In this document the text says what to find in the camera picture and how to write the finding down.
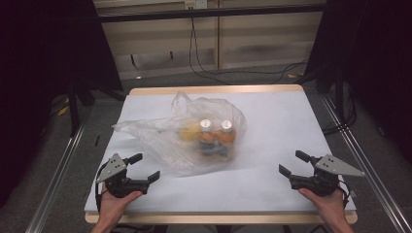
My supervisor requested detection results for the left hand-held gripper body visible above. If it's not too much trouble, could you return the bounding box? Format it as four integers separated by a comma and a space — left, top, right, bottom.
96, 153, 151, 199

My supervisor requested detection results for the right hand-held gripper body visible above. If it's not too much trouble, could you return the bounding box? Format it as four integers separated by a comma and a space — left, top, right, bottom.
290, 153, 365, 197

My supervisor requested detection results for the clear plastic bag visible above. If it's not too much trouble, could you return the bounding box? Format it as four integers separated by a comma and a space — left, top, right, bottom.
111, 91, 249, 179

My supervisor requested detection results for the yellow packet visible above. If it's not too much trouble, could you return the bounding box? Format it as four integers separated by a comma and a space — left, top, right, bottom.
179, 124, 202, 143

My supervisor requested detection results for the orange drink bottle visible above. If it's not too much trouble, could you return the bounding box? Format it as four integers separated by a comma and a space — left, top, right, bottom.
197, 118, 217, 157
216, 119, 237, 163

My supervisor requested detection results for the person's left hand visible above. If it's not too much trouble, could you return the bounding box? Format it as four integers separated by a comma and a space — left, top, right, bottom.
96, 184, 144, 227

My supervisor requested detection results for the person's right hand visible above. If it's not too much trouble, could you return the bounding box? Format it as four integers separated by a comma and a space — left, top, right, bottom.
297, 187, 348, 225

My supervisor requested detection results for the white table cover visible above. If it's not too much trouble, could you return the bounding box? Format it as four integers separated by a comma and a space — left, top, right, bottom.
84, 91, 358, 215

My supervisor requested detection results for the black metal stand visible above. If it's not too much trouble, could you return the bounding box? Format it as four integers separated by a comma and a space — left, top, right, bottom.
67, 79, 82, 138

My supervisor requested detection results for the wooden table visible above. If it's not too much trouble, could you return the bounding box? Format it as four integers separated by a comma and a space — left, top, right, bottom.
84, 84, 359, 225

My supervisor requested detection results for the black curtain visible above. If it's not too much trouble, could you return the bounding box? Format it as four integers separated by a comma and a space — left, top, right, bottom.
303, 0, 412, 164
0, 0, 124, 209

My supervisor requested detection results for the black horizontal bar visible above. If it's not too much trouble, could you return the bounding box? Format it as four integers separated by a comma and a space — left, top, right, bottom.
96, 3, 327, 24

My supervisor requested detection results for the left hand-held gripper cable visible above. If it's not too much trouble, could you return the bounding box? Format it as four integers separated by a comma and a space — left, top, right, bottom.
94, 166, 109, 210

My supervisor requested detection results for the hand-held gripper cable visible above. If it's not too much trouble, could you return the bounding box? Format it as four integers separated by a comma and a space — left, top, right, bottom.
337, 179, 354, 208
94, 166, 109, 210

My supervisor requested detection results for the right hand-held gripper cable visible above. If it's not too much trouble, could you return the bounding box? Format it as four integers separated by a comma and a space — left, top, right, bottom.
337, 179, 354, 208

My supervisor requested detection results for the aluminium floor rail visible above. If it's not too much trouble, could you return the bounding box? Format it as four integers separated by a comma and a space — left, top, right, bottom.
320, 93, 412, 233
24, 108, 93, 233

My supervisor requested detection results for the black floor cable bundle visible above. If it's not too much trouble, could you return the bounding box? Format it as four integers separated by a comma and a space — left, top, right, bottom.
322, 83, 358, 136

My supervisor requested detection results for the black wall cable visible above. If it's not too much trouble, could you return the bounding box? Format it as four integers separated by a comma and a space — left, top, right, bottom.
188, 17, 231, 85
191, 18, 309, 85

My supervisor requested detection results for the white wall socket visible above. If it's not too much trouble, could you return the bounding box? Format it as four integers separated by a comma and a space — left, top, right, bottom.
184, 0, 208, 10

